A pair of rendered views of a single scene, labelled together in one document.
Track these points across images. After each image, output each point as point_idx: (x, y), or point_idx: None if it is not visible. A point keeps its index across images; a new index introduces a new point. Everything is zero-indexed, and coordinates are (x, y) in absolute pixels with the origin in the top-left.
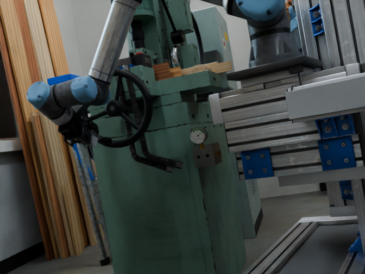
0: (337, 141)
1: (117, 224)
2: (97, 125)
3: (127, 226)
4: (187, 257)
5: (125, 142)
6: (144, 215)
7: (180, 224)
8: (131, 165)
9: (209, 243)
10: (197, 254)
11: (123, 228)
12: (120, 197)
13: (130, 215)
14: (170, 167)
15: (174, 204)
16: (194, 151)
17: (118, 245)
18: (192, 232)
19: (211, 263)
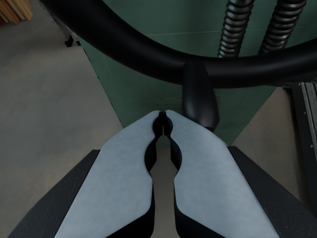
0: None
1: (131, 106)
2: (316, 221)
3: (147, 108)
4: (216, 127)
5: (261, 83)
6: (175, 100)
7: (224, 107)
8: (168, 35)
9: (249, 120)
10: (229, 125)
11: (139, 109)
12: (137, 80)
13: (153, 99)
14: (292, 81)
15: (228, 91)
16: None
17: (131, 120)
18: (235, 114)
19: (240, 129)
